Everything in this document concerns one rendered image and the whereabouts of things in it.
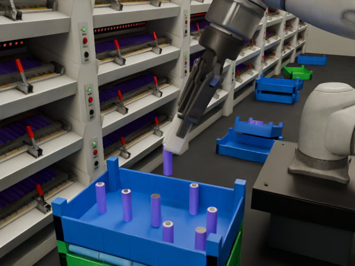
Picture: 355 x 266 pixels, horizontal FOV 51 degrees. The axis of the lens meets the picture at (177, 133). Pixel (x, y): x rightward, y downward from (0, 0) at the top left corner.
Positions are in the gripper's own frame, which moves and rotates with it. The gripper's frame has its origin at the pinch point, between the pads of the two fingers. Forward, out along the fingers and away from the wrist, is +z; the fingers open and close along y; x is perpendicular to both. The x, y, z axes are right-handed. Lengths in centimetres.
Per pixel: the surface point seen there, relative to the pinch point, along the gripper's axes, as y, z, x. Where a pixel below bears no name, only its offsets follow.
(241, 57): 184, -12, -75
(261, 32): 221, -35, -96
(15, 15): 37, -3, 40
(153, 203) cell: -6.5, 12.2, 0.2
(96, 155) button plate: 56, 35, 6
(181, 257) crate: -18.8, 12.9, -3.5
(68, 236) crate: -8.2, 22.4, 12.4
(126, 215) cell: -3.8, 17.8, 3.2
